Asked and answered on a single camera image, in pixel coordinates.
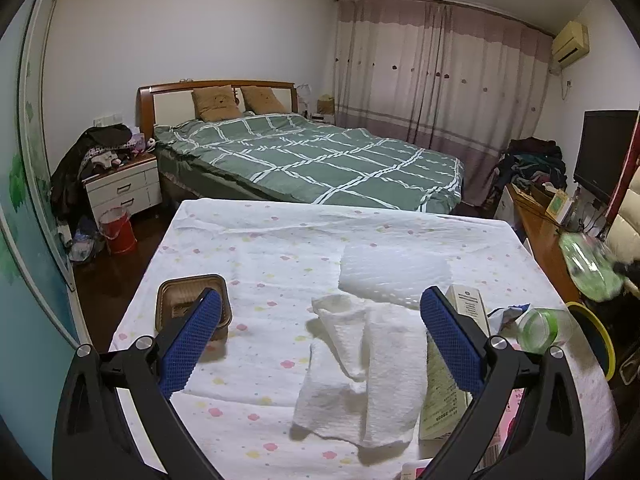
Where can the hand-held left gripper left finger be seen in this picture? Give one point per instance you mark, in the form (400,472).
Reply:
(192,340)

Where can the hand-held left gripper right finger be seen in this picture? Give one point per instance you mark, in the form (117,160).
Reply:
(450,340)

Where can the white paper towel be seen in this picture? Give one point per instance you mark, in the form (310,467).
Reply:
(385,370)

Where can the bubble wrap sheet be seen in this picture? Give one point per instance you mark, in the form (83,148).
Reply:
(390,272)

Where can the brown plastic food container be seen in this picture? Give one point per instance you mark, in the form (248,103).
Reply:
(175,300)

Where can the blue and white wrapper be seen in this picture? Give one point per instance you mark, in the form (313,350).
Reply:
(507,316)

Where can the tall cardboard carton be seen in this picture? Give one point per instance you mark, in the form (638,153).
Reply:
(442,405)

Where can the clear plastic cup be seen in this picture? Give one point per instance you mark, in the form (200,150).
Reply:
(542,327)

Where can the pink packet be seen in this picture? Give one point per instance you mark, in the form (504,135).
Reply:
(500,430)

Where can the red bucket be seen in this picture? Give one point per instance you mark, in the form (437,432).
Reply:
(120,232)

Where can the wooden desk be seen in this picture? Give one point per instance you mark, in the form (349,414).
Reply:
(542,245)

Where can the floral white tablecloth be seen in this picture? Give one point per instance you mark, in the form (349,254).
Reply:
(280,240)

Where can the black bin with yellow rim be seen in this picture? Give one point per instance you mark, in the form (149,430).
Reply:
(597,335)

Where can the green plastic bag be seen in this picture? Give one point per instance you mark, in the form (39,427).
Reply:
(590,265)

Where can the white nightstand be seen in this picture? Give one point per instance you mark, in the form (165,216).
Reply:
(125,187)

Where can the small desk calendar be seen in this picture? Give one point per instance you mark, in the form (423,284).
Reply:
(557,206)

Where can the dark clothes pile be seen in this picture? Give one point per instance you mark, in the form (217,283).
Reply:
(530,167)

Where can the pile of small clothes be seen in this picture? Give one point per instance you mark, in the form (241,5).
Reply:
(127,147)

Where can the black jacket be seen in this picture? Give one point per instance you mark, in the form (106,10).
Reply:
(75,170)

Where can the cream office chair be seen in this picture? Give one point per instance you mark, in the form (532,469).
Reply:
(625,230)

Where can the green checked duvet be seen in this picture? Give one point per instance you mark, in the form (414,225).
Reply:
(310,160)

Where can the painted wardrobe door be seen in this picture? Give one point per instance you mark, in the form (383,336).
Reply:
(30,185)

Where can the wooden bed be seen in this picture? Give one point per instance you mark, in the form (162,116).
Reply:
(170,105)

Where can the brown pillow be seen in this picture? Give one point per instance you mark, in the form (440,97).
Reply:
(262,100)
(215,102)

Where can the black television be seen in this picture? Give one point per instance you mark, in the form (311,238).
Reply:
(602,152)

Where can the tissue box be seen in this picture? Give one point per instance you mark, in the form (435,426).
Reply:
(326,105)

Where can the pink striped curtain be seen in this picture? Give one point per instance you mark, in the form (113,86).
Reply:
(430,75)

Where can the wall socket plate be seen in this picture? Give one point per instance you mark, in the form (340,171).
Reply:
(106,120)

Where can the wall air conditioner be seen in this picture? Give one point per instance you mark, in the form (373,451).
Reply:
(570,42)

